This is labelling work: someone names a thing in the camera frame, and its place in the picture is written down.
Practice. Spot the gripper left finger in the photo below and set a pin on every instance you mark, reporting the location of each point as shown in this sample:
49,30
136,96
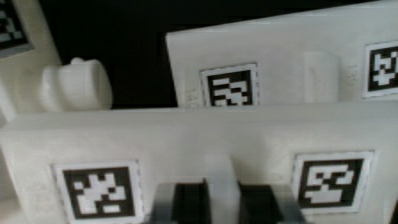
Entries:
182,204

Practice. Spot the white cabinet body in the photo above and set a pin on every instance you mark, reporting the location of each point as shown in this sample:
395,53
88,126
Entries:
50,90

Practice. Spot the white cabinet door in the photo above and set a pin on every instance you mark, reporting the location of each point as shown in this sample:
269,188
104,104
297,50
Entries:
306,47
317,146

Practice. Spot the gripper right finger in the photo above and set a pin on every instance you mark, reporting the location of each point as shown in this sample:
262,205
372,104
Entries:
269,206

